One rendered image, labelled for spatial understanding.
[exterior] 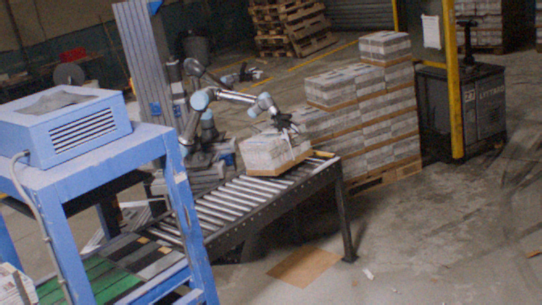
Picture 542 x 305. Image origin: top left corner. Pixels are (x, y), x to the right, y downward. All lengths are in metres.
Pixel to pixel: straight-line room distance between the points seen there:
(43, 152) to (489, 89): 4.09
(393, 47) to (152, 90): 2.04
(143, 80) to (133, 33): 0.35
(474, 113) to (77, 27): 7.46
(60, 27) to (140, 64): 6.48
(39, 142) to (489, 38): 7.57
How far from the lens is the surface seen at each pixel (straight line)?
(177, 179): 2.61
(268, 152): 3.54
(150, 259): 3.09
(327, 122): 4.65
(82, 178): 2.36
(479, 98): 5.41
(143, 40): 4.16
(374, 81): 4.83
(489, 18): 9.04
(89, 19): 10.87
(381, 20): 12.04
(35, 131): 2.44
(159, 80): 4.19
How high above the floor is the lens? 2.28
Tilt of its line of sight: 21 degrees down
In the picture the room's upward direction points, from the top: 11 degrees counter-clockwise
